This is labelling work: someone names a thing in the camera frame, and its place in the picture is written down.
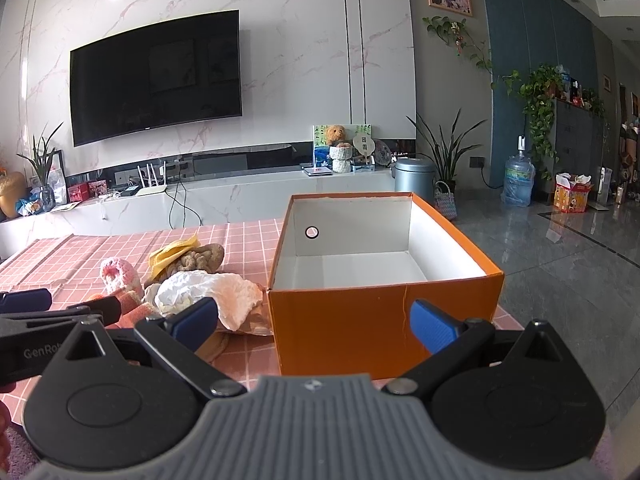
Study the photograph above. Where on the round paper fan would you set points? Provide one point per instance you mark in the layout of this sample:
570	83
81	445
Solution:
364	148

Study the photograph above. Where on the brown plush towel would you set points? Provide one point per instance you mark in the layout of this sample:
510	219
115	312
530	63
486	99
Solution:
207	258

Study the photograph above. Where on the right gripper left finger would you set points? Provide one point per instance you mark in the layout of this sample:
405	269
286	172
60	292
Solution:
172	342

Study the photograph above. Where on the hanging ivy plant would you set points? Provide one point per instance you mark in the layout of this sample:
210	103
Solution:
455	34

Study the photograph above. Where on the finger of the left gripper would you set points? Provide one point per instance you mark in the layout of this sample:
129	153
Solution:
32	300
108	308

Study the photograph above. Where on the peach white knitted cloth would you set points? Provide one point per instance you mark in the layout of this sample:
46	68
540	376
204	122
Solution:
235	297

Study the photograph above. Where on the yellow cloth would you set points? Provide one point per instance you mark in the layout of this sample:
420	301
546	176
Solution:
163	257

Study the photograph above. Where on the orange cardboard box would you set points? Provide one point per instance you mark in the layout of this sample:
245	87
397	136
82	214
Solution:
347	269

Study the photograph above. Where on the red gift box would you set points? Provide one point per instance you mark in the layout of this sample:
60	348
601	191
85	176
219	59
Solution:
83	191

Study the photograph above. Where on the white tissue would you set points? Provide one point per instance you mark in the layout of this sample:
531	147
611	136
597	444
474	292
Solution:
183	289

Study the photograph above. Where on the woven plaid basket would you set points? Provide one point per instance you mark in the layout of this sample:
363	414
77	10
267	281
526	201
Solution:
444	200

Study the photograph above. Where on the potted plant in vase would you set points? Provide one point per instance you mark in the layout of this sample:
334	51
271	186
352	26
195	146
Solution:
46	161

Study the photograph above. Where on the dark cabinet with plants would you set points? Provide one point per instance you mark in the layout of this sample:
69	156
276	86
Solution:
564	125

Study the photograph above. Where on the red gift bag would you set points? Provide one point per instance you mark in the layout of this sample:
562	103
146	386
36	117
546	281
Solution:
571	192

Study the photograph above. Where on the blue water jug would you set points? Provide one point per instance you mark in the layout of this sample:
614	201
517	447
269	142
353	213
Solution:
519	177

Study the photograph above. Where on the black curved television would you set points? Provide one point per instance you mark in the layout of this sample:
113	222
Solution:
159	75

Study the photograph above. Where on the tall green floor plant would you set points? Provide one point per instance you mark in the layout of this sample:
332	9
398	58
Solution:
444	152

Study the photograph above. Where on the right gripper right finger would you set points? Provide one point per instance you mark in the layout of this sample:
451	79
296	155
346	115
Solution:
454	347

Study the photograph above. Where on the brown gourd vase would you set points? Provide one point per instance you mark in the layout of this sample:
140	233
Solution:
13	187

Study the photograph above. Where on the white wifi router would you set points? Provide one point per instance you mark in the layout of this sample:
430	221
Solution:
152	179

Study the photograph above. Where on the brown teddy bear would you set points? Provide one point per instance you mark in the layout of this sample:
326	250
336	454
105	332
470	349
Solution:
335	134

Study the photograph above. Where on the grey metal trash can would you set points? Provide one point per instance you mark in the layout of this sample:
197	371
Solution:
415	175

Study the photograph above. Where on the white marble tv console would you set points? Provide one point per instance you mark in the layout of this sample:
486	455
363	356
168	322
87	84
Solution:
187	205

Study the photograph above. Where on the pink checkered tablecloth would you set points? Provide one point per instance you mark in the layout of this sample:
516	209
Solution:
70	268

